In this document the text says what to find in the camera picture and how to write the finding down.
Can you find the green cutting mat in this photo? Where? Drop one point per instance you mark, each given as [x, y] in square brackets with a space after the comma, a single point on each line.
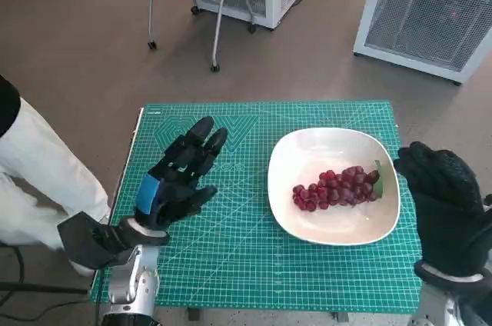
[238, 257]

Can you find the black left hand blue tape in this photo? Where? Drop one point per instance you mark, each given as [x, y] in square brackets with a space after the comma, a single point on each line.
[173, 187]

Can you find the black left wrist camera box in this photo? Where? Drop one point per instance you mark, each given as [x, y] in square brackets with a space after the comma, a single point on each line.
[88, 241]

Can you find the white cabinet with mesh panel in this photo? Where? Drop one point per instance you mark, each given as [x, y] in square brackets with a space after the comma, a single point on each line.
[419, 22]

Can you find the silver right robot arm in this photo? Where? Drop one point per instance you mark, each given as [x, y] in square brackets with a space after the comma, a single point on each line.
[449, 279]

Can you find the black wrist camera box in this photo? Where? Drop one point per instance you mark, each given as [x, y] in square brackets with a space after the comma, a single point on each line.
[478, 312]
[88, 241]

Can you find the black table bracket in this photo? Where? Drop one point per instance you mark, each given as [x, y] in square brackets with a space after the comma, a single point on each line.
[340, 317]
[193, 313]

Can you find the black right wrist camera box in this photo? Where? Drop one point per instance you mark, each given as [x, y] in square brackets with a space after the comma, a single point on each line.
[478, 312]

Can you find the red toy grape bunch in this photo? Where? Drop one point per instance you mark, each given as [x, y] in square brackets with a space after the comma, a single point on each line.
[338, 187]

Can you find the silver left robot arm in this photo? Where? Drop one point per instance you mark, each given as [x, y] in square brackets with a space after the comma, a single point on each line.
[132, 287]

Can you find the white square plate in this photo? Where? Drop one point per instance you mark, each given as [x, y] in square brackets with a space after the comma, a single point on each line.
[330, 226]

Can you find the black gloved right hand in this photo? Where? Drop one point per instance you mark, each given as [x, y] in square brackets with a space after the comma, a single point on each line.
[446, 203]

